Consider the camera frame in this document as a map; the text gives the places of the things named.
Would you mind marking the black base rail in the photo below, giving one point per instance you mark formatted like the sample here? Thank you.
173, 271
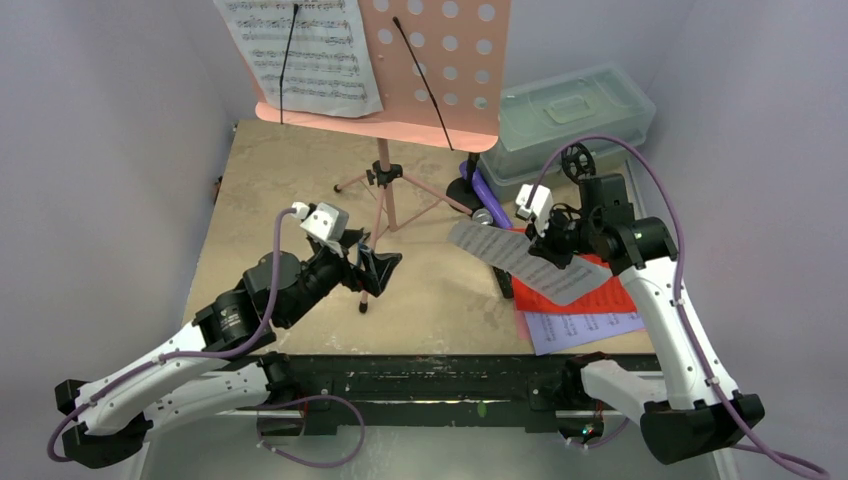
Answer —
329, 391

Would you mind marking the purple microphone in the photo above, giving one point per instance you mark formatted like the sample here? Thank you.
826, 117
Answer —
489, 200

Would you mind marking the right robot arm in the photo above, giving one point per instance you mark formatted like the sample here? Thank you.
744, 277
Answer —
656, 311

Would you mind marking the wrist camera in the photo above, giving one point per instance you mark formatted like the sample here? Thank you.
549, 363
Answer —
535, 206
324, 225

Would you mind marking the blue sheet music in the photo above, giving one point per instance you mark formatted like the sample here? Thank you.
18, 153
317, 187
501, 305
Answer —
552, 333

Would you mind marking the pink music stand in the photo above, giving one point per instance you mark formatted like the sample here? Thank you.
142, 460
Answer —
439, 70

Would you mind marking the black round-base mic stand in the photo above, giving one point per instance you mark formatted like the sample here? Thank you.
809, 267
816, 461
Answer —
461, 189

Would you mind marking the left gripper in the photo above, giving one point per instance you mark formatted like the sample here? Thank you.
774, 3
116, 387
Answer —
379, 265

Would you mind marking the translucent plastic storage box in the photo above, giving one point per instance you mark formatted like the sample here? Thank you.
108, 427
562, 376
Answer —
537, 118

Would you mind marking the white sheet music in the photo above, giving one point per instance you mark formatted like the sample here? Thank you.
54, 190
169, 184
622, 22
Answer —
306, 56
509, 251

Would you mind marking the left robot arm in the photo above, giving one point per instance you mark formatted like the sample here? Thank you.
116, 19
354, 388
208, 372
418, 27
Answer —
208, 365

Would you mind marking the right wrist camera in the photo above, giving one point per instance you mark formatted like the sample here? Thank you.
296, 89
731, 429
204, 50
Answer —
535, 206

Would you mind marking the silver condenser microphone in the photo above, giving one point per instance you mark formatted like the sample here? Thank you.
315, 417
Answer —
503, 279

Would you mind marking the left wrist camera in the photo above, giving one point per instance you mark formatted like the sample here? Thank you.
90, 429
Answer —
324, 225

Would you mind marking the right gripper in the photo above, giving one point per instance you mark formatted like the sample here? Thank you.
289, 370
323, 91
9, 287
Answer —
553, 240

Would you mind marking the red sheet music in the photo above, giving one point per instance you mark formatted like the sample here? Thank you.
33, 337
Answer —
610, 297

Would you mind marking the black tripod mic stand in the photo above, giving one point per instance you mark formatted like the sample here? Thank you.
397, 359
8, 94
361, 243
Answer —
577, 163

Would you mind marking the blue-handled pliers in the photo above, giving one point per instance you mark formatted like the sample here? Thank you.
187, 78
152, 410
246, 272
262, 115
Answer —
362, 249

